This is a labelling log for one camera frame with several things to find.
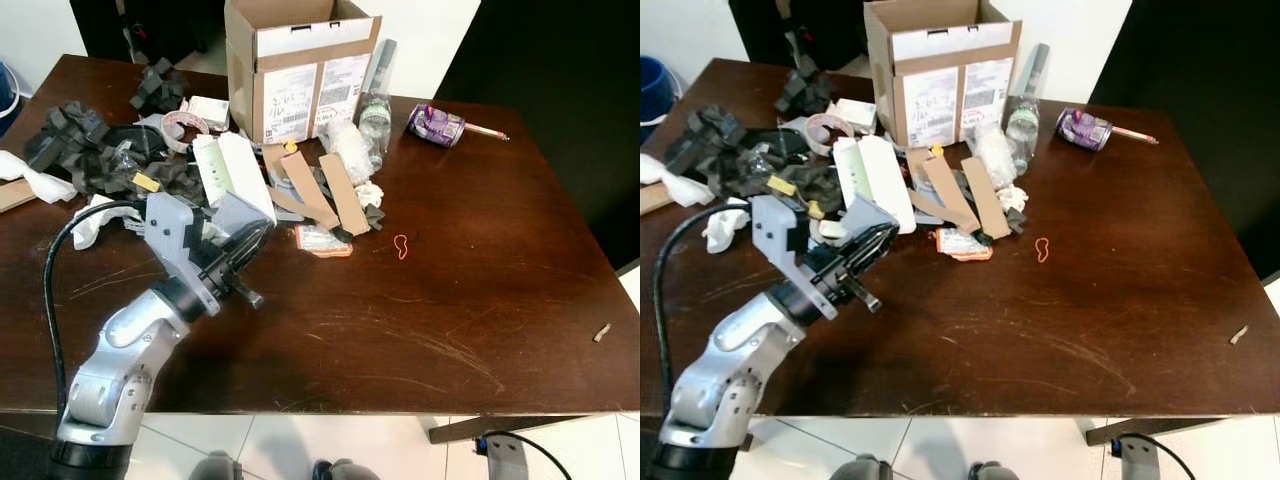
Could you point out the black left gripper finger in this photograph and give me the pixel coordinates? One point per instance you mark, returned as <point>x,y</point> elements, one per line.
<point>880,245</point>
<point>258,243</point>

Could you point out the long white carton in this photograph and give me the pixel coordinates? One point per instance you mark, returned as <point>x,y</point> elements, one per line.
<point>885,185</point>
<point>240,175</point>

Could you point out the orange edged white packet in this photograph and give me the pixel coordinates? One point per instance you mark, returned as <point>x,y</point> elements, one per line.
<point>963,246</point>
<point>322,242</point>

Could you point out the brown cardboard strip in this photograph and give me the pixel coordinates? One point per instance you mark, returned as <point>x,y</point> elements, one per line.
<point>345,195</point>
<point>988,200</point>
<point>950,195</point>
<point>310,195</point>

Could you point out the yellow tag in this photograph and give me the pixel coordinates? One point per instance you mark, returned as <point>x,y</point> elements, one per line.
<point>782,186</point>
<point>147,182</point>

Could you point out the small crumpled white paper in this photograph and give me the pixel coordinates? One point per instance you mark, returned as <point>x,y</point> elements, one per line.
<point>368,194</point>
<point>1012,198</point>

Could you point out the crumpled white tissue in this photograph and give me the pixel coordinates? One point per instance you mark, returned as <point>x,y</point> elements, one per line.
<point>95,215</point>
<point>722,225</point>
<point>40,182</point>
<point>685,187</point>

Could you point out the crumpled clear plastic bag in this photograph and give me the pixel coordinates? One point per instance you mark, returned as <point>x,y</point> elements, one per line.
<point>993,155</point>
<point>350,150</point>

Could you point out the small white box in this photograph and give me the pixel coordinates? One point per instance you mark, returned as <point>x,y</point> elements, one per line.
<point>857,115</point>
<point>210,112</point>

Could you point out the pale tape roll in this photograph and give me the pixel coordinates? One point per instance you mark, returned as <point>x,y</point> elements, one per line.
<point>165,128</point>
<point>812,130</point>

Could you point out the orange rubber band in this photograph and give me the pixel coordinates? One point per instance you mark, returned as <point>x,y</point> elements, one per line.
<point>401,240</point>
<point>1042,243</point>

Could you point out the cardboard box with shipping labels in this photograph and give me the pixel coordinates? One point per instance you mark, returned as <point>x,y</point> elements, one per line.
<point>300,105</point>
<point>940,105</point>

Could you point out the clear plastic bottle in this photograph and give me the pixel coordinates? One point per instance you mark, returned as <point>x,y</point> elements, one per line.
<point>375,125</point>
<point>1022,130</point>

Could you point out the light wooden plank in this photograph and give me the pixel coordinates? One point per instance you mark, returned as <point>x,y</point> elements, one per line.
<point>652,200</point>
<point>15,197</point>

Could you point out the grey robot left foot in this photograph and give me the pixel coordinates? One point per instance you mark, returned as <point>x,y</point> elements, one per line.
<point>857,470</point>
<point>215,468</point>

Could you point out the grey robot foot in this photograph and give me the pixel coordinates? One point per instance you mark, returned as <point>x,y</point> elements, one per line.
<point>857,470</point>
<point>345,470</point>
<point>995,472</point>
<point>215,468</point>

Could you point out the purple drink can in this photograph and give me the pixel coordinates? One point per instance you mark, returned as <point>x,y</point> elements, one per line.
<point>1085,130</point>
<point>436,126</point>

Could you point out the grey tube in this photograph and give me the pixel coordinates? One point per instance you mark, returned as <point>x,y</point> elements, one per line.
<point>1033,70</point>
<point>386,68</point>

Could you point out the grey robot right foot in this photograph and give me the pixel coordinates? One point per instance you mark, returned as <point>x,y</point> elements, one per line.
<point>345,470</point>
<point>995,472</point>

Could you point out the small tan scrap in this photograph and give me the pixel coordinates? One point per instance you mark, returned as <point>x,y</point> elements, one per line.
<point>603,333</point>
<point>1239,335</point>

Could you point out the blue plastic bucket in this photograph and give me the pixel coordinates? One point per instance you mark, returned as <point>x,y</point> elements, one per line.
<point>8,90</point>
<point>658,90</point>

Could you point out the wooden pencil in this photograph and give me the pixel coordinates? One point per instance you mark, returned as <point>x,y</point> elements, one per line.
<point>1135,134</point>
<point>487,130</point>

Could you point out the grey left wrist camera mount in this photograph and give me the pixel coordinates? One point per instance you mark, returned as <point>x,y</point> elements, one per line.
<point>775,240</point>
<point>170,235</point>

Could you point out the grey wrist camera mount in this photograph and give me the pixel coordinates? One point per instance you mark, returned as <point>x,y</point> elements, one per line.
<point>505,460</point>
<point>170,235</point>
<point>1138,462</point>
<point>775,240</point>

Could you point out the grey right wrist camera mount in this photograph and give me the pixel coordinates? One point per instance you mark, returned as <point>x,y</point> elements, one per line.
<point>1138,462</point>
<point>505,460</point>

